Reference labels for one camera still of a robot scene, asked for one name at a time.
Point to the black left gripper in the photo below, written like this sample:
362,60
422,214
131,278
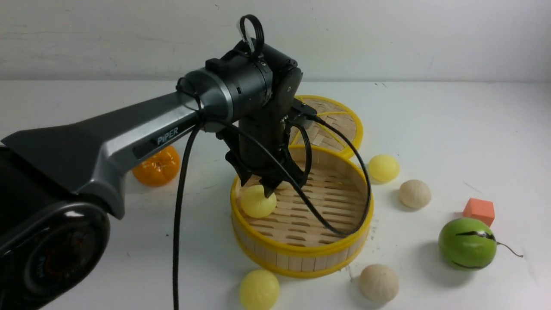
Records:
251,158

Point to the yellow bun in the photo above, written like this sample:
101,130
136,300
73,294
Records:
383,168
254,204
259,290

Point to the yellow bun front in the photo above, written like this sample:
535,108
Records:
259,290

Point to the white bun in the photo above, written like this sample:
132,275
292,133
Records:
414,194
379,283

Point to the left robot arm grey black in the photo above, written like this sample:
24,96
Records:
59,184

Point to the bamboo steamer tray yellow rim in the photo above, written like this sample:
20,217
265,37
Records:
291,241

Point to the bamboo steamer lid yellow rim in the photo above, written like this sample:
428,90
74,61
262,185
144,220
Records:
339,116

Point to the orange toy tangerine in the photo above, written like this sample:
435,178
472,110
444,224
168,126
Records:
159,169

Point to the green toy watermelon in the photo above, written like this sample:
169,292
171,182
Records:
469,244

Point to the orange foam cube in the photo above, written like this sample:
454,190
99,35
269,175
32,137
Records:
479,209

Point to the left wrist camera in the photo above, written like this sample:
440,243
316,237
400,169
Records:
301,114

